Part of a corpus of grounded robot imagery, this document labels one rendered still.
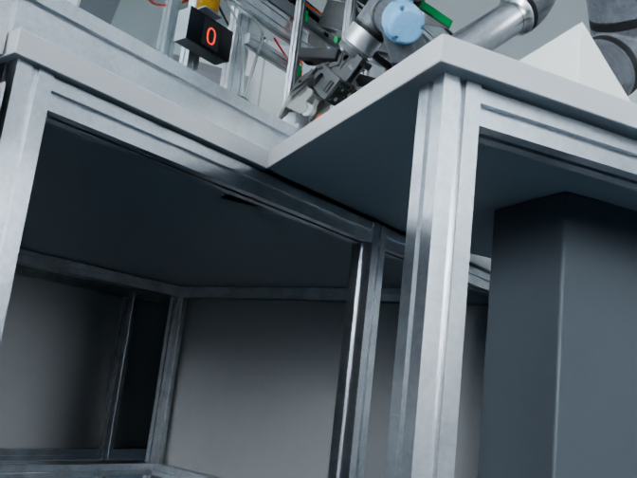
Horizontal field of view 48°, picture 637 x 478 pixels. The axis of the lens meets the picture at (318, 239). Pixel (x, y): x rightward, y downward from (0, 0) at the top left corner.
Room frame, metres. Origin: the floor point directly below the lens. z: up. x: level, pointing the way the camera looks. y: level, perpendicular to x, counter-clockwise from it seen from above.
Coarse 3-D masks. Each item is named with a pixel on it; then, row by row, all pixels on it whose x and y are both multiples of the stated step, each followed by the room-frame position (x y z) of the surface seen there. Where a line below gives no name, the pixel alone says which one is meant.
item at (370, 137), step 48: (432, 48) 0.64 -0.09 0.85; (480, 48) 0.64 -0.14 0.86; (384, 96) 0.72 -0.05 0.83; (528, 96) 0.68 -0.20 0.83; (576, 96) 0.69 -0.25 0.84; (288, 144) 0.96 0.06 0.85; (336, 144) 0.90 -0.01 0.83; (384, 144) 0.87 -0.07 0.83; (480, 144) 0.83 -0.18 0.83; (336, 192) 1.13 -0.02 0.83; (384, 192) 1.09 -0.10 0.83; (480, 192) 1.03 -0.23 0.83; (528, 192) 1.01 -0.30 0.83; (576, 192) 0.98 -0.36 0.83; (624, 192) 0.95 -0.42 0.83; (480, 240) 1.36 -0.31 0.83
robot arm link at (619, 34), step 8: (592, 24) 1.08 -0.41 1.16; (600, 24) 1.07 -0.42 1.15; (608, 24) 1.06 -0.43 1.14; (616, 24) 1.05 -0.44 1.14; (624, 24) 1.04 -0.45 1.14; (632, 24) 1.04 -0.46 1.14; (592, 32) 1.10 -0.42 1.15; (600, 32) 1.08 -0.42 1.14; (608, 32) 1.07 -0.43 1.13; (616, 32) 1.06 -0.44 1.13; (624, 32) 1.05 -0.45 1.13; (632, 32) 1.05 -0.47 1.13; (624, 40) 1.05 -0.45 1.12; (632, 40) 1.05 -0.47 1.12; (632, 48) 1.05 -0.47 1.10
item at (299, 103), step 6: (300, 90) 1.40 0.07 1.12; (306, 90) 1.40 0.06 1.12; (312, 90) 1.40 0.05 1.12; (288, 96) 1.41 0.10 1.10; (300, 96) 1.41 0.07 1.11; (306, 96) 1.40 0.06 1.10; (288, 102) 1.41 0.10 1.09; (294, 102) 1.41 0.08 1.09; (300, 102) 1.40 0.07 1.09; (306, 102) 1.40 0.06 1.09; (282, 108) 1.42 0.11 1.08; (288, 108) 1.41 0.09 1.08; (294, 108) 1.40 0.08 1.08; (300, 108) 1.40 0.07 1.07; (306, 108) 1.39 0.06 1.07; (282, 114) 1.43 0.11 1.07
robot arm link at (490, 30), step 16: (512, 0) 1.39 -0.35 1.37; (528, 0) 1.37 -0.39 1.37; (544, 0) 1.38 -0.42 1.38; (496, 16) 1.36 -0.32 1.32; (512, 16) 1.37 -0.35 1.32; (528, 16) 1.39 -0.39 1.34; (544, 16) 1.41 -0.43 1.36; (464, 32) 1.35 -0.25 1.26; (480, 32) 1.35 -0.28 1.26; (496, 32) 1.36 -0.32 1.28; (512, 32) 1.39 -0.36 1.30; (528, 32) 1.43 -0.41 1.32
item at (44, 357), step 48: (48, 288) 2.72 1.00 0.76; (96, 288) 2.82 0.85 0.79; (48, 336) 2.75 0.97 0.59; (96, 336) 2.91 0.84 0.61; (144, 336) 3.09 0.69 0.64; (0, 384) 2.63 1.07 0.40; (48, 384) 2.77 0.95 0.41; (96, 384) 2.94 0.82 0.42; (144, 384) 3.13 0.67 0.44; (0, 432) 2.65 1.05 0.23; (48, 432) 2.80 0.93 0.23; (96, 432) 2.97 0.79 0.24; (144, 432) 3.16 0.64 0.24
